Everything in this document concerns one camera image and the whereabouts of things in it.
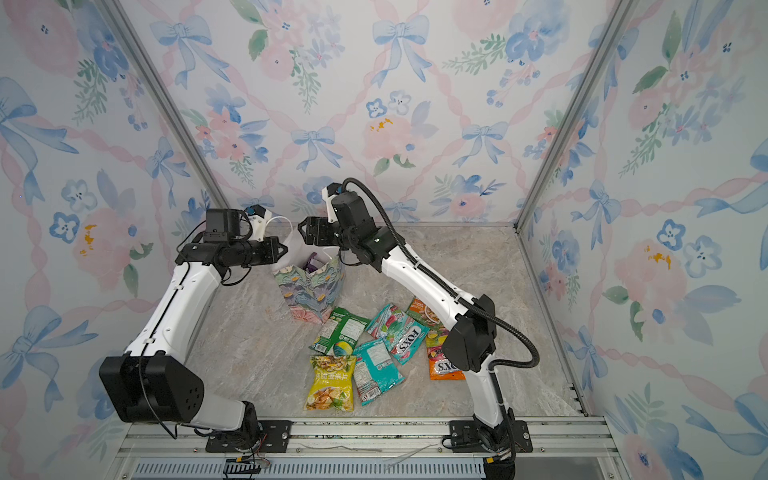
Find floral paper gift bag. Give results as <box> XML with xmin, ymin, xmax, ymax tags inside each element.
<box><xmin>272</xmin><ymin>223</ymin><xmax>345</xmax><ymax>324</ymax></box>

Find teal mint candy bag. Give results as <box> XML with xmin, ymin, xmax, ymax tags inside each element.
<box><xmin>353</xmin><ymin>339</ymin><xmax>405</xmax><ymax>406</ymax></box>

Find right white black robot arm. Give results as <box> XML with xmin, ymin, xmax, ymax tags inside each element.
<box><xmin>299</xmin><ymin>183</ymin><xmax>515</xmax><ymax>455</ymax></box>

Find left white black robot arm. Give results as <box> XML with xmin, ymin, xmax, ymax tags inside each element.
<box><xmin>98</xmin><ymin>236</ymin><xmax>288</xmax><ymax>450</ymax></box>

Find green snack bag back side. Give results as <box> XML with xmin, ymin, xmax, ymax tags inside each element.
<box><xmin>309</xmin><ymin>307</ymin><xmax>370</xmax><ymax>357</ymax></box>

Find teal pink Fox's candy bag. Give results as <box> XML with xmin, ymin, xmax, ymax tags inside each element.
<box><xmin>366</xmin><ymin>303</ymin><xmax>428</xmax><ymax>365</ymax></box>

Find yellow chips snack bag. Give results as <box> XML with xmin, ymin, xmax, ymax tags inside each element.
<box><xmin>305</xmin><ymin>356</ymin><xmax>356</xmax><ymax>412</ymax></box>

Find orange Fox's fruits candy bag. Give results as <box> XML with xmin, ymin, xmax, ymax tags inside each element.
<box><xmin>425</xmin><ymin>328</ymin><xmax>465</xmax><ymax>381</ymax></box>

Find green orange noodle snack packet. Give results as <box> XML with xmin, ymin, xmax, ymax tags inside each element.
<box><xmin>405</xmin><ymin>297</ymin><xmax>445</xmax><ymax>332</ymax></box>

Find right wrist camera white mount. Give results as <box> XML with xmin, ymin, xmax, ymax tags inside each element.
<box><xmin>322</xmin><ymin>182</ymin><xmax>342</xmax><ymax>223</ymax></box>

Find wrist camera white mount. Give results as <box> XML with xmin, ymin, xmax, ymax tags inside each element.
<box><xmin>322</xmin><ymin>182</ymin><xmax>342</xmax><ymax>223</ymax></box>
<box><xmin>244</xmin><ymin>205</ymin><xmax>273</xmax><ymax>241</ymax></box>

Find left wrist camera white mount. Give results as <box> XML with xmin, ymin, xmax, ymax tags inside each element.
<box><xmin>244</xmin><ymin>205</ymin><xmax>273</xmax><ymax>241</ymax></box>

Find left corner aluminium post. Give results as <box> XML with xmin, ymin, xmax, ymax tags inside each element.
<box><xmin>95</xmin><ymin>1</ymin><xmax>239</xmax><ymax>209</ymax></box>

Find corner aluminium post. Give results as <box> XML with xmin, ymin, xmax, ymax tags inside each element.
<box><xmin>514</xmin><ymin>0</ymin><xmax>637</xmax><ymax>234</ymax></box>
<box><xmin>95</xmin><ymin>1</ymin><xmax>239</xmax><ymax>209</ymax></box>

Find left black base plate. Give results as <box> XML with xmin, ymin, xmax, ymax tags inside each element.
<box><xmin>205</xmin><ymin>420</ymin><xmax>293</xmax><ymax>454</ymax></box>

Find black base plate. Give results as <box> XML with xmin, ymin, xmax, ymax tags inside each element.
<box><xmin>205</xmin><ymin>420</ymin><xmax>293</xmax><ymax>454</ymax></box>
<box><xmin>443</xmin><ymin>419</ymin><xmax>533</xmax><ymax>454</ymax></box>

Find right black corrugated cable hose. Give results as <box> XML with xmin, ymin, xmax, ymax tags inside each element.
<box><xmin>341</xmin><ymin>177</ymin><xmax>541</xmax><ymax>370</ymax></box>

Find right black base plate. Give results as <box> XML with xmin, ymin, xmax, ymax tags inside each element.
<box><xmin>443</xmin><ymin>419</ymin><xmax>533</xmax><ymax>454</ymax></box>

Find right corner aluminium post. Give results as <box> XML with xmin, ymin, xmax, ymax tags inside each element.
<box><xmin>514</xmin><ymin>0</ymin><xmax>637</xmax><ymax>234</ymax></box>

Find aluminium front frame rail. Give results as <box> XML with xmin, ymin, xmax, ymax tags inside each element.
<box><xmin>106</xmin><ymin>417</ymin><xmax>629</xmax><ymax>479</ymax></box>

